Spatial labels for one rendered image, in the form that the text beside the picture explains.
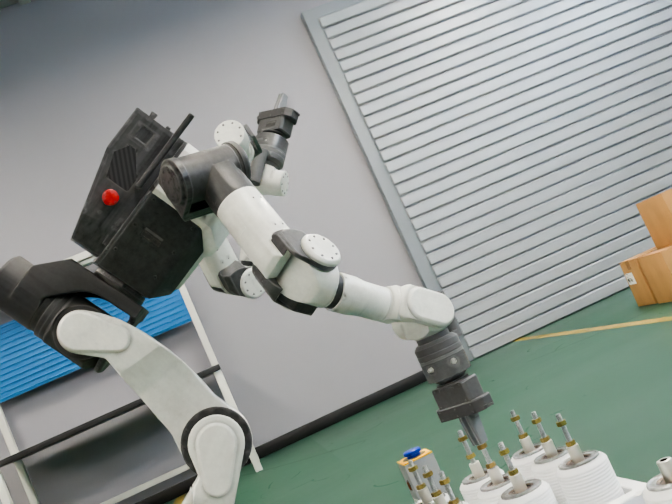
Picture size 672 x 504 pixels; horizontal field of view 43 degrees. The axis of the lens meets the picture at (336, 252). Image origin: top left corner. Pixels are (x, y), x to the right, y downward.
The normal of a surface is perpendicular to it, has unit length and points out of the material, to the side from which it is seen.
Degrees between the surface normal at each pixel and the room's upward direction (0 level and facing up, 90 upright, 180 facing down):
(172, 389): 90
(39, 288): 90
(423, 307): 90
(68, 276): 90
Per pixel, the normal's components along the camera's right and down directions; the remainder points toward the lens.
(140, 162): 0.30, -0.01
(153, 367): 0.36, 0.21
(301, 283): -0.44, 0.28
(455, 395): -0.67, 0.23
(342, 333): 0.12, -0.14
